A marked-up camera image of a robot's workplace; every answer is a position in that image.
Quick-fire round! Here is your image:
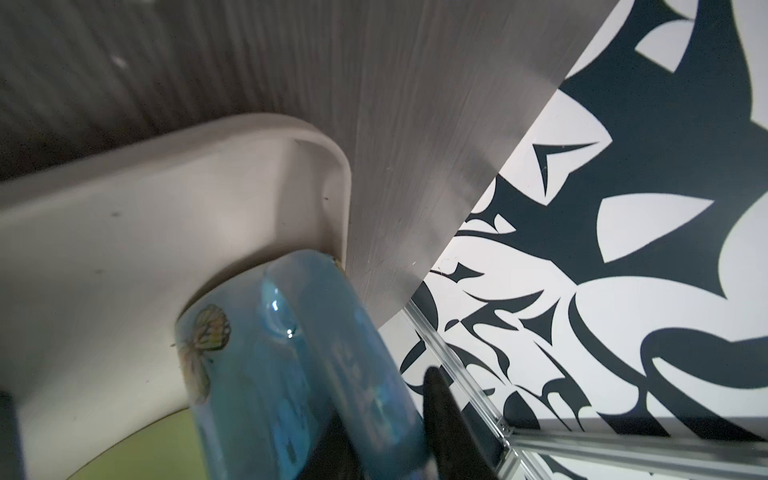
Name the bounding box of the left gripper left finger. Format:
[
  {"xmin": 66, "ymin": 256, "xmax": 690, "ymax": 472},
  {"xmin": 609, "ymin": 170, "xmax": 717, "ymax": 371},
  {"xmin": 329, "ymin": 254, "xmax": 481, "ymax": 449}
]
[{"xmin": 296, "ymin": 414, "xmax": 364, "ymax": 480}]

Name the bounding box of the light green mug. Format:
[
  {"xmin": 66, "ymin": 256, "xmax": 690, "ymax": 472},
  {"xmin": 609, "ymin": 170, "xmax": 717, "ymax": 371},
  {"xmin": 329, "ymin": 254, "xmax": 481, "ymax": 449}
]
[{"xmin": 72, "ymin": 410, "xmax": 208, "ymax": 480}]

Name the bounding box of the light blue mug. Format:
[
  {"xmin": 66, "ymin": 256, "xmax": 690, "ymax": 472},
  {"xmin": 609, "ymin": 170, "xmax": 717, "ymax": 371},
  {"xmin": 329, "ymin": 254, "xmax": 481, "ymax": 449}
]
[{"xmin": 175, "ymin": 250, "xmax": 436, "ymax": 479}]

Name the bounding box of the beige serving tray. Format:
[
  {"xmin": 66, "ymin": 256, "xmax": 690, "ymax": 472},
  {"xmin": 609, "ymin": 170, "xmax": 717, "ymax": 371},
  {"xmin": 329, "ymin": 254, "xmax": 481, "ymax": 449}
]
[{"xmin": 1, "ymin": 114, "xmax": 352, "ymax": 479}]

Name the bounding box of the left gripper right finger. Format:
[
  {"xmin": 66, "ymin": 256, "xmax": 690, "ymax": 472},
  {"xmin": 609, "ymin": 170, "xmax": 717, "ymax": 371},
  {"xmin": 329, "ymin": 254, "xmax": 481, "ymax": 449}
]
[{"xmin": 423, "ymin": 367, "xmax": 497, "ymax": 480}]

